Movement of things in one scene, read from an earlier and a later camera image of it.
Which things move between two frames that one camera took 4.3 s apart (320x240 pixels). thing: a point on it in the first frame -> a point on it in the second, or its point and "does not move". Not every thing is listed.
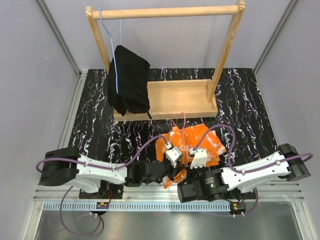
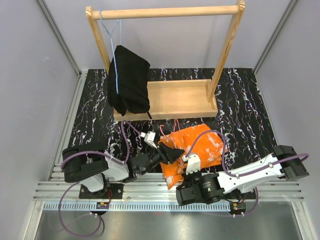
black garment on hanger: [128, 82] does not move
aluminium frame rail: [70, 198] does not move
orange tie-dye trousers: [186, 140] does not move
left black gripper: [178, 167] -> [168, 155]
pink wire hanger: [183, 129] -> [175, 120]
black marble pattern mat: [242, 128] does not move
